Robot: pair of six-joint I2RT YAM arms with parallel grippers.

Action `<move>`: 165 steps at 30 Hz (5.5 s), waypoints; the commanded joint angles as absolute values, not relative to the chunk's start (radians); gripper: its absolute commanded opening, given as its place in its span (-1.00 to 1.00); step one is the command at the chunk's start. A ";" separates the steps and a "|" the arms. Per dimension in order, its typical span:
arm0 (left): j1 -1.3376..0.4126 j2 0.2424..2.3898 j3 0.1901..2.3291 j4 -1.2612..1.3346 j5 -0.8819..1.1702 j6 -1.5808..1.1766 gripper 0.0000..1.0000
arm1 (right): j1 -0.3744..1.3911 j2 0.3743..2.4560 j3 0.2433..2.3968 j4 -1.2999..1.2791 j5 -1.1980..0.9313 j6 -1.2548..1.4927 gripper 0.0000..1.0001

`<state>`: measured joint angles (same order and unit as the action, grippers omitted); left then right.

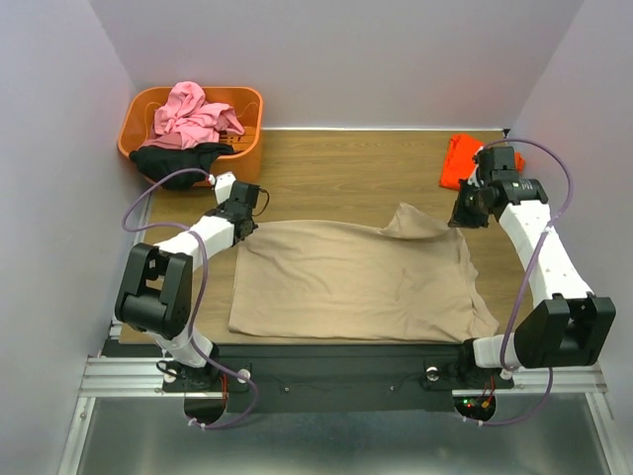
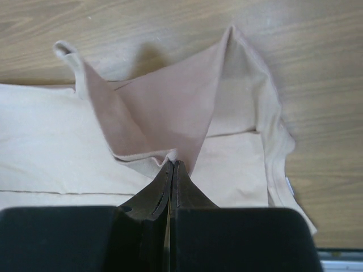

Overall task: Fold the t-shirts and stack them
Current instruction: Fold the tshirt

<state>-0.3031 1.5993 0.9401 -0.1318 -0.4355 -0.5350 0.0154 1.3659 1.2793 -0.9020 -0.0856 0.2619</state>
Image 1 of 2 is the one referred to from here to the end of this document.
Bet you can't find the beige t shirt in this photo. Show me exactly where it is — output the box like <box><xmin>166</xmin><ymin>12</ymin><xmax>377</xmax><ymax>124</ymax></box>
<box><xmin>228</xmin><ymin>203</ymin><xmax>499</xmax><ymax>342</ymax></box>

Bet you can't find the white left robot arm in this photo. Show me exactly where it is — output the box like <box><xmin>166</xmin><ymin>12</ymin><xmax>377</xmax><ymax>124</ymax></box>
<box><xmin>115</xmin><ymin>211</ymin><xmax>257</xmax><ymax>391</ymax></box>

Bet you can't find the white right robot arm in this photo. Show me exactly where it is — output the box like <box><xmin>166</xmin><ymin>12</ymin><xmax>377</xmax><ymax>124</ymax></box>
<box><xmin>449</xmin><ymin>179</ymin><xmax>616</xmax><ymax>386</ymax></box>

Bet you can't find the folded orange t shirt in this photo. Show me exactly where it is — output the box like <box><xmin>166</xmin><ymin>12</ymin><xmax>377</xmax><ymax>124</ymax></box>
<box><xmin>438</xmin><ymin>133</ymin><xmax>525</xmax><ymax>190</ymax></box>

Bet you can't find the black t shirt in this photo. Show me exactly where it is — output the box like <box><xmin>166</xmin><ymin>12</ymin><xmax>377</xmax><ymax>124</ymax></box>
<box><xmin>130</xmin><ymin>142</ymin><xmax>234</xmax><ymax>191</ymax></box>

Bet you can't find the pink t shirt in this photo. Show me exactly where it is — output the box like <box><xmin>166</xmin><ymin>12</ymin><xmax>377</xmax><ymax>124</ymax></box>
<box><xmin>142</xmin><ymin>81</ymin><xmax>245</xmax><ymax>149</ymax></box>

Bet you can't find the white round knob left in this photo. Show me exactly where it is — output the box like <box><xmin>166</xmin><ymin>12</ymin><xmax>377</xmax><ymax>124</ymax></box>
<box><xmin>236</xmin><ymin>368</ymin><xmax>250</xmax><ymax>384</ymax></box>

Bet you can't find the orange plastic basket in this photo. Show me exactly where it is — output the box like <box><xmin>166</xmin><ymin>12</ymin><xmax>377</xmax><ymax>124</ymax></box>
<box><xmin>118</xmin><ymin>86</ymin><xmax>264</xmax><ymax>183</ymax></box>

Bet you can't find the silver round knob right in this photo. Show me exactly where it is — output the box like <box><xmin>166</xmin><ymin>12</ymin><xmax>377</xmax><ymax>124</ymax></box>
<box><xmin>425</xmin><ymin>366</ymin><xmax>440</xmax><ymax>383</ymax></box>

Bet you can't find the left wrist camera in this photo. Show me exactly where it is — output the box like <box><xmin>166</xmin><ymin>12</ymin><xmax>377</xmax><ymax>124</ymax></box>
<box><xmin>209</xmin><ymin>172</ymin><xmax>270</xmax><ymax>217</ymax></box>

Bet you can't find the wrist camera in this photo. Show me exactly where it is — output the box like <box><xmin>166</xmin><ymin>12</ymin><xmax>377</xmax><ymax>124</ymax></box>
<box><xmin>209</xmin><ymin>172</ymin><xmax>270</xmax><ymax>217</ymax></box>
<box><xmin>475</xmin><ymin>146</ymin><xmax>518</xmax><ymax>185</ymax></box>

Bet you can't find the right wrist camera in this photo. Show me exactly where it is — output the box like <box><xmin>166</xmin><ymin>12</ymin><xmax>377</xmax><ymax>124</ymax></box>
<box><xmin>475</xmin><ymin>146</ymin><xmax>518</xmax><ymax>185</ymax></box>

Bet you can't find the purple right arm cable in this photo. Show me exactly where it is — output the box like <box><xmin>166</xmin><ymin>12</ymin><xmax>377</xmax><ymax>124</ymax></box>
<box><xmin>462</xmin><ymin>138</ymin><xmax>577</xmax><ymax>428</ymax></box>

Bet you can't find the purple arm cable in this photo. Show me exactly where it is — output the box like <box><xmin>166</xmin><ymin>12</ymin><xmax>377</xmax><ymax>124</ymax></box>
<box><xmin>462</xmin><ymin>138</ymin><xmax>577</xmax><ymax>428</ymax></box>
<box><xmin>121</xmin><ymin>167</ymin><xmax>260</xmax><ymax>430</ymax></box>

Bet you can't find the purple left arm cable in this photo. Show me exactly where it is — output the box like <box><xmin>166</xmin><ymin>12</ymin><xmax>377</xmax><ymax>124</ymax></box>
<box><xmin>121</xmin><ymin>167</ymin><xmax>260</xmax><ymax>430</ymax></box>

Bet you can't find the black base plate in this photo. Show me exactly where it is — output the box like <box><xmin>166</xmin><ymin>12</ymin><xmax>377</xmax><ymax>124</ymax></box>
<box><xmin>101</xmin><ymin>338</ymin><xmax>578</xmax><ymax>415</ymax></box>

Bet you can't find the aluminium rail frame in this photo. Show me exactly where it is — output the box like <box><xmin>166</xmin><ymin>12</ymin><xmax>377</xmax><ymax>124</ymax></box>
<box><xmin>59</xmin><ymin>351</ymin><xmax>628</xmax><ymax>474</ymax></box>

